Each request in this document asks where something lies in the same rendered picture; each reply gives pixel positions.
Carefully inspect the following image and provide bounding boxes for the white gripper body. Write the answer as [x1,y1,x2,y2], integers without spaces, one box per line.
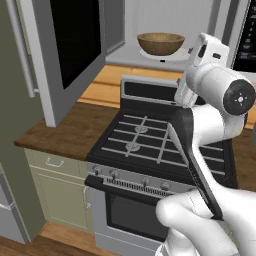
[173,76,201,109]

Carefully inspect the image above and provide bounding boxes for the white microwave turntable plate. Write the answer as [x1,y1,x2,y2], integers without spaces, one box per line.
[139,47,192,63]

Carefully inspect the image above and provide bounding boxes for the brown wooden bowl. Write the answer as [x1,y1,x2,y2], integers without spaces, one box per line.
[136,32,186,56]

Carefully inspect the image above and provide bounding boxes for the grey microwave oven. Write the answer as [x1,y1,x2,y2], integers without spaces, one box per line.
[103,0,256,73]

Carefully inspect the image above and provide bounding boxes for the steel oven door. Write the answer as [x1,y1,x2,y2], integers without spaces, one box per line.
[89,184,178,256]

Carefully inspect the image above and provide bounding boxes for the grey microwave door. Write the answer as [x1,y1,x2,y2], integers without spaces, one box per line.
[18,0,108,129]

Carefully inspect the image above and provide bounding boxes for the pale green cupboard door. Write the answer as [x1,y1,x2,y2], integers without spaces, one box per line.
[29,165,95,235]

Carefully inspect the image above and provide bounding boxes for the black and steel stove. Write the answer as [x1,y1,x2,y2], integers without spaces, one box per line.
[84,73,240,256]

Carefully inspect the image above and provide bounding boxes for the pale green drawer front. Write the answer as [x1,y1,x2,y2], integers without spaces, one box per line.
[24,148,90,178]

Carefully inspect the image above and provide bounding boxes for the olive tall cabinet panel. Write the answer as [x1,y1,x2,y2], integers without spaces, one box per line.
[0,0,47,244]

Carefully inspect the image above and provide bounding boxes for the black oven door handle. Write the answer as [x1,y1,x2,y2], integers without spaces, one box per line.
[84,175,196,205]

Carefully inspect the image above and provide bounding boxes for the silver cupboard door handle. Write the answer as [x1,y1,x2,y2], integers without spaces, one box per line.
[82,185,92,211]

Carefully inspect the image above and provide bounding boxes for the silver drawer handle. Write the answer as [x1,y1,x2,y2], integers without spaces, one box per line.
[45,157,66,169]

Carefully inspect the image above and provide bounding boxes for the grey microwave door handle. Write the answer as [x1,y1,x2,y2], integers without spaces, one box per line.
[5,0,40,99]

